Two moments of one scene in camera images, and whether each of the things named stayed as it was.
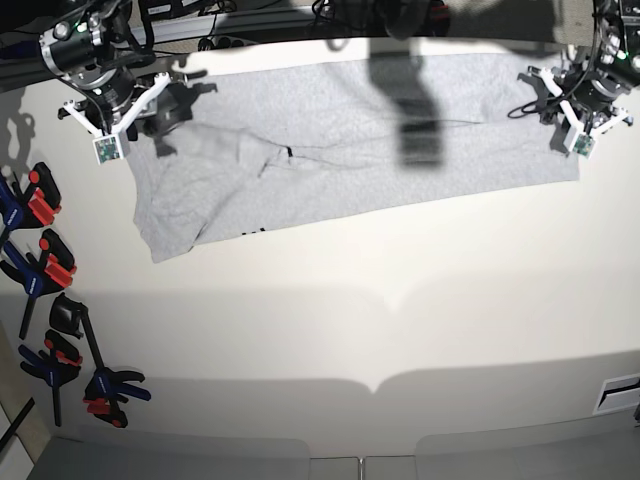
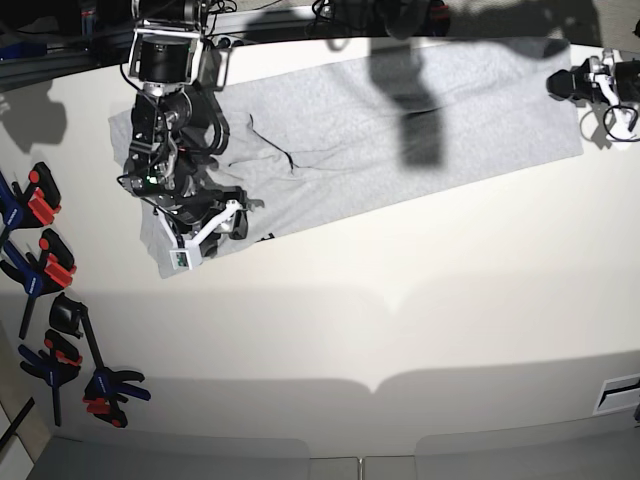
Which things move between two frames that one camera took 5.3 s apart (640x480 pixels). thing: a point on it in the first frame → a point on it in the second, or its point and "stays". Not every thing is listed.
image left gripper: [115, 100] → [183, 237]
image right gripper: [578, 101] → [610, 92]
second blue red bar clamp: [53, 269] stays
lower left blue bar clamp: [61, 363] stays
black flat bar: [32, 402] stays
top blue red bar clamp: [34, 208] stays
